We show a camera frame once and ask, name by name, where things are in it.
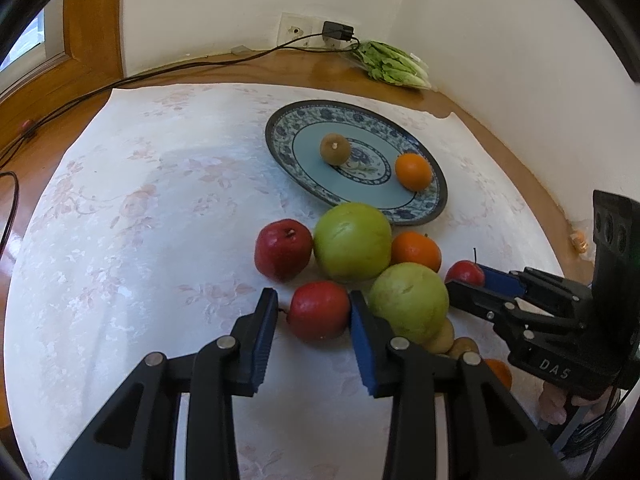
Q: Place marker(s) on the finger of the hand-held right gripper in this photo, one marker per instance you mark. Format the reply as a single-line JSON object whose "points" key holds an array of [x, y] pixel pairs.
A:
{"points": [[480, 300], [505, 282]]}

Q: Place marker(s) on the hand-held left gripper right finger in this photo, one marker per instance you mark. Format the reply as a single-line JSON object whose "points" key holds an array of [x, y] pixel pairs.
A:
{"points": [[361, 340]]}

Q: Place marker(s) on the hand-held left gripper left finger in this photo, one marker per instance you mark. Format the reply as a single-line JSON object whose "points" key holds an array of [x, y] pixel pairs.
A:
{"points": [[265, 330]]}

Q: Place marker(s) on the small red apple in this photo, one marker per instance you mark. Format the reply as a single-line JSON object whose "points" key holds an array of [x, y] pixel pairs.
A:
{"points": [[465, 274]]}

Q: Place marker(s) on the brown kiwi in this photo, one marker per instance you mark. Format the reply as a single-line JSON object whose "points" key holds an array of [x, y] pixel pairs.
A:
{"points": [[463, 347], [335, 148], [442, 337]]}

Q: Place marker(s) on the green apple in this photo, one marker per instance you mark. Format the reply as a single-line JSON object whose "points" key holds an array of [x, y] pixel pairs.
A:
{"points": [[410, 302], [352, 242]]}

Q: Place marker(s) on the orange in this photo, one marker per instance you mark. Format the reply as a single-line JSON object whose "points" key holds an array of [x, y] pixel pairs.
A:
{"points": [[500, 372], [413, 172], [417, 251]]}

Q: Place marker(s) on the blue patterned ceramic plate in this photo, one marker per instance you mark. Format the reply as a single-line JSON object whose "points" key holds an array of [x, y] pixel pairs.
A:
{"points": [[310, 160]]}

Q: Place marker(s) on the person's right hand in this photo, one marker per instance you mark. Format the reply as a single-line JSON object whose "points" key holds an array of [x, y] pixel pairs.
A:
{"points": [[552, 402]]}

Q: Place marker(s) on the orange snack in clear wrapper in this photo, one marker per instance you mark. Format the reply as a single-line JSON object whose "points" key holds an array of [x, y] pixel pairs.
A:
{"points": [[580, 241]]}

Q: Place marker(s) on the white floral table cloth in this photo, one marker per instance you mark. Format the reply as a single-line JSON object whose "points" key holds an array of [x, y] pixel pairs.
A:
{"points": [[150, 235]]}

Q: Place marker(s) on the bagged green lettuce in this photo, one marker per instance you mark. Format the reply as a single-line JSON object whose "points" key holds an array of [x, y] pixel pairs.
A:
{"points": [[395, 65]]}

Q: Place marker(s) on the small white block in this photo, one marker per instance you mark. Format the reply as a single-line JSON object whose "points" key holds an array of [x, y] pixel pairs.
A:
{"points": [[240, 50]]}

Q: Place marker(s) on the black power adapter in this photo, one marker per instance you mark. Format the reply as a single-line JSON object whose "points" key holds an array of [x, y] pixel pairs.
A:
{"points": [[337, 30]]}

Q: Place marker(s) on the white wall socket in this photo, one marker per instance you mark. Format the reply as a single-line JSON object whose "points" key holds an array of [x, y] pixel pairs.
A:
{"points": [[295, 30]]}

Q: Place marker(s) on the wooden window frame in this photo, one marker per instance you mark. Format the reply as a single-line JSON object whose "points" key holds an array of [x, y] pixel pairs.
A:
{"points": [[90, 25]]}

